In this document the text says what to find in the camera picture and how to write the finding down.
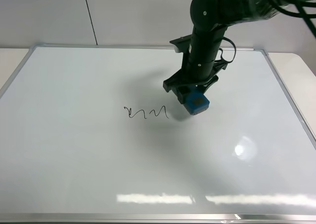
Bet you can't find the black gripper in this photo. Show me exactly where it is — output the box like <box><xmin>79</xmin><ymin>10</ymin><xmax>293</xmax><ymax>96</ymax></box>
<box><xmin>163</xmin><ymin>59</ymin><xmax>227</xmax><ymax>104</ymax></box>

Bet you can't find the blue board eraser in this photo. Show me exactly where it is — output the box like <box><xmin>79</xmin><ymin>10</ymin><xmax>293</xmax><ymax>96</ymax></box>
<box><xmin>184</xmin><ymin>86</ymin><xmax>210</xmax><ymax>115</ymax></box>

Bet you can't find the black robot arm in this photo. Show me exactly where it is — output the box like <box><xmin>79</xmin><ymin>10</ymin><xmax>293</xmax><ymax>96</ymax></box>
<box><xmin>163</xmin><ymin>0</ymin><xmax>316</xmax><ymax>105</ymax></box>

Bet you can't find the black marker scribble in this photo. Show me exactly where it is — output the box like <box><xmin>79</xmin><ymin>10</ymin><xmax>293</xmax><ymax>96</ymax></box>
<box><xmin>123</xmin><ymin>106</ymin><xmax>169</xmax><ymax>119</ymax></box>

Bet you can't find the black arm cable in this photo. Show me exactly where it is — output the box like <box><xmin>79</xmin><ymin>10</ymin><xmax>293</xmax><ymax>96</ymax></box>
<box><xmin>217</xmin><ymin>36</ymin><xmax>237</xmax><ymax>64</ymax></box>

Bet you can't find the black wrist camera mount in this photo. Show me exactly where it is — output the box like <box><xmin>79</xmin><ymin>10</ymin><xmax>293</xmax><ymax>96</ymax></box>
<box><xmin>169</xmin><ymin>35</ymin><xmax>191</xmax><ymax>53</ymax></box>

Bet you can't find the white whiteboard with aluminium frame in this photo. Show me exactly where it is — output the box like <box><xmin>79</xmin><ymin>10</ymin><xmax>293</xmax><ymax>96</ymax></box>
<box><xmin>0</xmin><ymin>44</ymin><xmax>316</xmax><ymax>224</ymax></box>

